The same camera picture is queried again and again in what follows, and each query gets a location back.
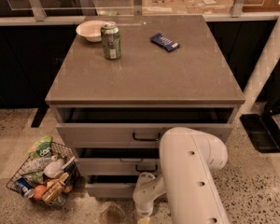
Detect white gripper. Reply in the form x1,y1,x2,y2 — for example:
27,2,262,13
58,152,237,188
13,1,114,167
135,172,155,191

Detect grey bottom drawer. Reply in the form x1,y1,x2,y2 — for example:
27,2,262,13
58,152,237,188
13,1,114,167
85,175,138,199

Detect grey drawer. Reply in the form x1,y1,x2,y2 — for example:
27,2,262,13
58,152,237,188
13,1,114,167
57,107,233,148
85,175,138,199
76,148,160,175

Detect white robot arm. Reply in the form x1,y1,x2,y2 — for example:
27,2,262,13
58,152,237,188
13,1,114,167
133,121,280,224

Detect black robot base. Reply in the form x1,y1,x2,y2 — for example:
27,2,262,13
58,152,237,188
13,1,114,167
240,97,280,153

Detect grey middle drawer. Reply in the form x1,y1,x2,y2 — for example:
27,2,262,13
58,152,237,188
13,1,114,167
76,148,160,175

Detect grey top drawer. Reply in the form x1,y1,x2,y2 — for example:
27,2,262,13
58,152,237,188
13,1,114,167
57,107,233,148

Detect grey drawer cabinet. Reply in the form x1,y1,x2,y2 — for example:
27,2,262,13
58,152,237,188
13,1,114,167
44,14,246,201

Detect brown snack box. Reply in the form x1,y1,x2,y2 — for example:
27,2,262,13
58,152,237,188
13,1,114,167
42,173,69,203

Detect white plastic bottle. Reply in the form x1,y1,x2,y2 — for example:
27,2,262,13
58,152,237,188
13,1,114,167
43,156,64,178

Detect orange fruit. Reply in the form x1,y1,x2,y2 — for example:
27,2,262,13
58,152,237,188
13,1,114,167
34,185,47,201

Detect green chip bag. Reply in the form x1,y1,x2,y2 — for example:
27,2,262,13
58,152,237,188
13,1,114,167
26,135,53,158

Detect clear water bottle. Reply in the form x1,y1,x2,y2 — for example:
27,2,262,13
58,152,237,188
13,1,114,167
22,156,57,174

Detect blue soda can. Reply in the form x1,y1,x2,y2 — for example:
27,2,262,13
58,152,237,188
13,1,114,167
15,177,34,199

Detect dark blue snack packet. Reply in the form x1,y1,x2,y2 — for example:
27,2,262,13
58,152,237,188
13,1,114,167
149,33,180,52

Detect green soda can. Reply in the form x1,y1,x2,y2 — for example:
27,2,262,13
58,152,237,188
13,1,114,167
101,21,120,60

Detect white bowl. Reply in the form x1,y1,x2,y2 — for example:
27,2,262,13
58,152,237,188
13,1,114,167
76,21,105,42

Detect left cardboard box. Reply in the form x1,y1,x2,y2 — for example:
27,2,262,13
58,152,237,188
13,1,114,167
142,0,188,15

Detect black wire basket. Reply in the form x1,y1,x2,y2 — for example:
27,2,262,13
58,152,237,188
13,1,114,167
6,142,79,207

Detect metal railing frame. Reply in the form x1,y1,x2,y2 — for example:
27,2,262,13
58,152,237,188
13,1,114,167
0,0,280,24

